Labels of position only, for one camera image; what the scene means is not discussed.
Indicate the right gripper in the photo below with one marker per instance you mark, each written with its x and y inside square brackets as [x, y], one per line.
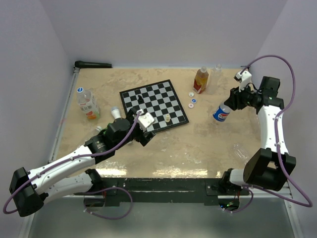
[235, 100]

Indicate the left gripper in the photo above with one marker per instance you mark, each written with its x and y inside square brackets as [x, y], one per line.
[141, 138]

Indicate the pepsi label bottle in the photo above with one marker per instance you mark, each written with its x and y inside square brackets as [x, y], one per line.
[222, 112]

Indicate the amber drink bottle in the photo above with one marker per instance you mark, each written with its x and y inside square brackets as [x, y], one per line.
[201, 79]

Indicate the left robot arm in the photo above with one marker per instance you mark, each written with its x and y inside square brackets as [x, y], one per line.
[31, 190]

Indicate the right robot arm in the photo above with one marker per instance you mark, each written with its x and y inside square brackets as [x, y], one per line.
[264, 168]

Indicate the white tube bottle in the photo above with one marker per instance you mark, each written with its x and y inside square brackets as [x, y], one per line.
[115, 112]

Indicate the clear crushed bottle right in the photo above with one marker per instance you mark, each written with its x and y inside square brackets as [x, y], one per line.
[240, 152]

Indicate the blue cap tea bottle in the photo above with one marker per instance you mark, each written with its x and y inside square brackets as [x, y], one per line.
[88, 103]

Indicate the white chess piece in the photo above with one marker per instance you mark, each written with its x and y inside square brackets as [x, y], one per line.
[167, 118]

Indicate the black chess piece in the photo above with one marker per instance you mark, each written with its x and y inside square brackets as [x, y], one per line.
[140, 99]

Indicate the black white chessboard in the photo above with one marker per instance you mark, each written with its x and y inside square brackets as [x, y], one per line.
[160, 98]

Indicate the black base frame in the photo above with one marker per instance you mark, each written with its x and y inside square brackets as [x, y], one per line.
[166, 190]

